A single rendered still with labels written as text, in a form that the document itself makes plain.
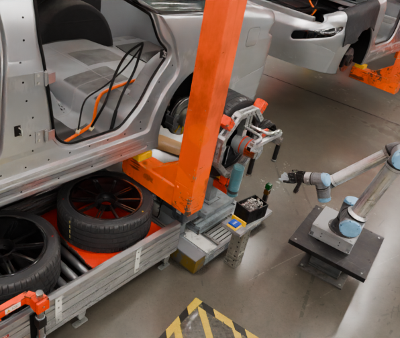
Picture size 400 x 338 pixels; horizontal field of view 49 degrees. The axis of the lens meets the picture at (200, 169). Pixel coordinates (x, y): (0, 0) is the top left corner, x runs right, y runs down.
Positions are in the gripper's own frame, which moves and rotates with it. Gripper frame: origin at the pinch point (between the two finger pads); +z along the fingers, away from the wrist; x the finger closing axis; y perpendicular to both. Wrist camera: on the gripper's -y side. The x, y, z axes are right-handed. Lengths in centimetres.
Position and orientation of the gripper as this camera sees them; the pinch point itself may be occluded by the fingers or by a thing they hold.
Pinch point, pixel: (280, 180)
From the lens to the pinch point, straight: 330.8
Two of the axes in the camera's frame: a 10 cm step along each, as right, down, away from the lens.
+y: -1.8, -9.4, -2.9
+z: -8.0, -0.3, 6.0
